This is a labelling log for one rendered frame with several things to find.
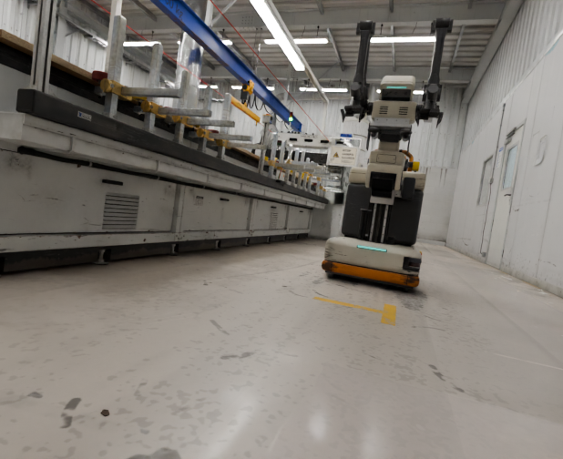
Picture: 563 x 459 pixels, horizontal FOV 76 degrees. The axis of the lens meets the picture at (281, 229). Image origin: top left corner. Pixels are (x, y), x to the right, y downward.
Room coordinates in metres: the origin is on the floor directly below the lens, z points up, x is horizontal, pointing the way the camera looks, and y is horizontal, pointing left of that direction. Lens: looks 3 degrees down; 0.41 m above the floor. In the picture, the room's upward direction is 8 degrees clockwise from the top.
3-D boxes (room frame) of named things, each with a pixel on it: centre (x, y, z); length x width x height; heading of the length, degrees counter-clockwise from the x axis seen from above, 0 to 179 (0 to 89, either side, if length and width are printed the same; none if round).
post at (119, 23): (1.57, 0.80, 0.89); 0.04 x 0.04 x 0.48; 72
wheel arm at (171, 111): (1.81, 0.62, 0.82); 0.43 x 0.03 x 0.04; 72
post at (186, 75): (2.04, 0.64, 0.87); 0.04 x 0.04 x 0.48; 72
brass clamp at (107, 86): (1.59, 0.79, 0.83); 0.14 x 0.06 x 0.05; 162
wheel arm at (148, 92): (1.58, 0.70, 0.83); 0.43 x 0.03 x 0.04; 72
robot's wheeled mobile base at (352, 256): (2.64, -0.70, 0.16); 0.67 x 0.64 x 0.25; 161
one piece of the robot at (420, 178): (2.73, -0.73, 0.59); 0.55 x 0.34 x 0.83; 71
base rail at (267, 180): (3.65, 0.12, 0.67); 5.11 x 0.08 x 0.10; 162
